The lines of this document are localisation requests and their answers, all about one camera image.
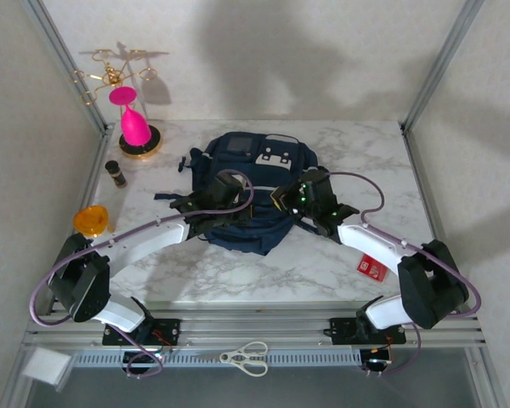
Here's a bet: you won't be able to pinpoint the navy blue student backpack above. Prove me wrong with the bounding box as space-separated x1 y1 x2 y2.
154 131 329 257

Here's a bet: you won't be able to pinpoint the red game card case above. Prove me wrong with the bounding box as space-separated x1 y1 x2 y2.
356 254 390 282

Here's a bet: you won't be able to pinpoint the small dark spice bottle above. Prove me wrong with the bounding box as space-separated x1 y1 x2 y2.
105 160 128 189

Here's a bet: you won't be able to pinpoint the orange lidded container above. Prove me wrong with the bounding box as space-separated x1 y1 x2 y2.
72 205 111 238

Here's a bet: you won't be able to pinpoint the pink wine glass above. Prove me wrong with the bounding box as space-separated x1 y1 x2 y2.
108 86 153 146

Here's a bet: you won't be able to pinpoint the white plastic sheet piece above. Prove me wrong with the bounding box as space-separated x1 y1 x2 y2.
21 347 72 392

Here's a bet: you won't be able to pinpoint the gold wire glass stand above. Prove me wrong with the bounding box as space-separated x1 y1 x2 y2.
69 48 162 161

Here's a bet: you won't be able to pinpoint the aluminium side rail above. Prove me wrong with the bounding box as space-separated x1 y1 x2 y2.
401 125 467 314
46 125 116 314

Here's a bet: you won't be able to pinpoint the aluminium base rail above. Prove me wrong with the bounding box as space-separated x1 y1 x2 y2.
23 299 488 349

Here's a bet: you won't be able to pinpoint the white-handled scissors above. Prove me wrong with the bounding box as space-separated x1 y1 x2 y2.
194 341 269 377

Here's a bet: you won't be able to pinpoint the grey slotted cable duct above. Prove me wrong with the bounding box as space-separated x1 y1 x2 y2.
74 350 362 369

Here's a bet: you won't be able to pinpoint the aluminium frame post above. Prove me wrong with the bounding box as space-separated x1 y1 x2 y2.
20 0 114 136
400 0 488 133

